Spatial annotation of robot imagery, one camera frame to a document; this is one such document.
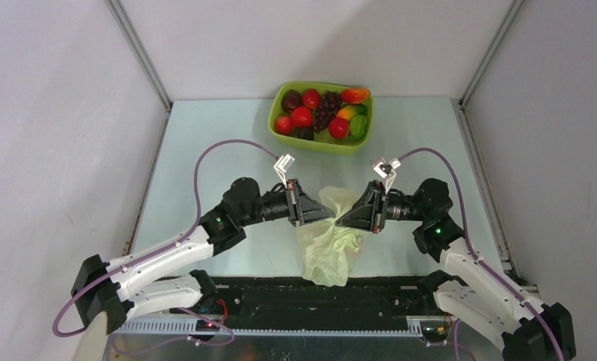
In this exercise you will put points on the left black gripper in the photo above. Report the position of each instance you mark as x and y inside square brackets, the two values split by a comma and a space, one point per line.
[301, 207]

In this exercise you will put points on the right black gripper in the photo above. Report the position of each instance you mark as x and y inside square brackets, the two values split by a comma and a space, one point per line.
[370, 210]

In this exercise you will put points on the pale green plastic bag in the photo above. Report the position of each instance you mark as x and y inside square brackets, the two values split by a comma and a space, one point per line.
[329, 251]

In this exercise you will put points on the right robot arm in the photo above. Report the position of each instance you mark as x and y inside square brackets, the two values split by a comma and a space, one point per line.
[467, 286]

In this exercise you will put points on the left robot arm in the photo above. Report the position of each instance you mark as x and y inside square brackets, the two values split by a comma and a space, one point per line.
[137, 284]

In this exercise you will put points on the red fake fruit lower right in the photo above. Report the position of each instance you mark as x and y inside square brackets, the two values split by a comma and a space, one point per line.
[338, 128]

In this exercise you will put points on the red fake fruit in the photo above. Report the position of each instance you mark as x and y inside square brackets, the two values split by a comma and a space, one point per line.
[311, 98]
[301, 117]
[338, 128]

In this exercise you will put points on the fake strawberry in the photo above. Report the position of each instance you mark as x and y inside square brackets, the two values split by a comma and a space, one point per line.
[283, 125]

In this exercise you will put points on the green fake starfruit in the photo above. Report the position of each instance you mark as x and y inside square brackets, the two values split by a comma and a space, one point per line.
[358, 126]

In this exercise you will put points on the red fake fruit middle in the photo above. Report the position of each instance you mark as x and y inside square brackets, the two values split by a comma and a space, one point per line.
[301, 117]

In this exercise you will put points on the yellow green fake mango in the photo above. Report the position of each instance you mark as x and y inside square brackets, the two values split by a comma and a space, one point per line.
[348, 112]

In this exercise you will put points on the fake grape bunch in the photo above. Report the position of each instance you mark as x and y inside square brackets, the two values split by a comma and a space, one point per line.
[328, 108]

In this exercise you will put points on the red fake fruit top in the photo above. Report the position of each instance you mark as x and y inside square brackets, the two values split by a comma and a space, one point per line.
[311, 98]

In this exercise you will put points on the dark red fake plum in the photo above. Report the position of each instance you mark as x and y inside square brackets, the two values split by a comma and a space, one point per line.
[291, 100]

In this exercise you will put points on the orange red fake mango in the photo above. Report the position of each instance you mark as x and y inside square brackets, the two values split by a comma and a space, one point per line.
[354, 96]

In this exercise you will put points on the green plastic fruit bowl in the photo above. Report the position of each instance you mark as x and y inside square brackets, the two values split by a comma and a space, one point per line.
[306, 138]

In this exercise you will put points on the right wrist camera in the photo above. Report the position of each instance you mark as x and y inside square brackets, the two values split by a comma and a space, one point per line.
[386, 170]

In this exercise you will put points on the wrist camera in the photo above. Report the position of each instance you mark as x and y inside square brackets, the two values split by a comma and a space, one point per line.
[281, 166]
[386, 170]

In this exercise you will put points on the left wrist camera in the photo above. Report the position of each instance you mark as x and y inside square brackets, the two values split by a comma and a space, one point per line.
[281, 166]

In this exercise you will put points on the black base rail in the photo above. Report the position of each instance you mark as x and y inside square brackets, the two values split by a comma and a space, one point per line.
[294, 304]

